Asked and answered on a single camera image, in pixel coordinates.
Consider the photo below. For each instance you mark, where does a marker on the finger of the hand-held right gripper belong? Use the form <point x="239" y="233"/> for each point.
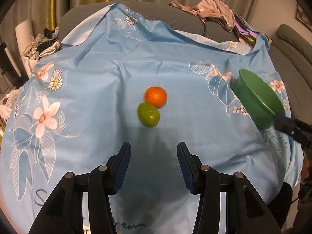
<point x="292" y="131"/>
<point x="282" y="117"/>

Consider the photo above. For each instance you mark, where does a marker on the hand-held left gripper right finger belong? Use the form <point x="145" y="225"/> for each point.
<point x="186" y="168"/>

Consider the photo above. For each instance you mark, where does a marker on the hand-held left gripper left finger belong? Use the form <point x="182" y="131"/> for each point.
<point x="121" y="168"/>

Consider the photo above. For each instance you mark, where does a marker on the green plastic bowl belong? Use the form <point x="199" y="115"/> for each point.
<point x="256" y="107"/>

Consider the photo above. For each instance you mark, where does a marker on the large green jujube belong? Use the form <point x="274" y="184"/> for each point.
<point x="148" y="115"/>

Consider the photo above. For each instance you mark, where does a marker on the large orange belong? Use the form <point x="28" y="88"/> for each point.
<point x="156" y="97"/>

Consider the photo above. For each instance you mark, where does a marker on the person's right forearm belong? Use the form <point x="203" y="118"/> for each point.
<point x="307" y="170"/>

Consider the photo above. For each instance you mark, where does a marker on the grey armchair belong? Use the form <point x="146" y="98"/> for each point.
<point x="292" y="53"/>

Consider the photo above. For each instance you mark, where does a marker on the yellow-green cloth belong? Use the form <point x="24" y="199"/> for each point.
<point x="251" y="40"/>

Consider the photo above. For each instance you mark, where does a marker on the blue floral bedsheet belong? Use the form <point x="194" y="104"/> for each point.
<point x="97" y="78"/>

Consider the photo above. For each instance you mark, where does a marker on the purple garment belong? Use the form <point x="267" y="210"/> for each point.
<point x="243" y="30"/>

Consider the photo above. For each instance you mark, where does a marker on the pink garment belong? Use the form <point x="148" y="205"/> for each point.
<point x="214" y="7"/>

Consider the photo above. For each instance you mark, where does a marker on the pile of dark and white clothes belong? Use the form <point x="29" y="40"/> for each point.
<point x="43" y="45"/>

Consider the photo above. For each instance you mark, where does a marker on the grey sofa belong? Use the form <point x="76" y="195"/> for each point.
<point x="80" y="17"/>

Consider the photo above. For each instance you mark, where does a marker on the gold curtain strip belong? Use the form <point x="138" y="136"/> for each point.
<point x="52" y="4"/>

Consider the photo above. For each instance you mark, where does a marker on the framed wall picture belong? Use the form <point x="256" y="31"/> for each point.
<point x="304" y="18"/>

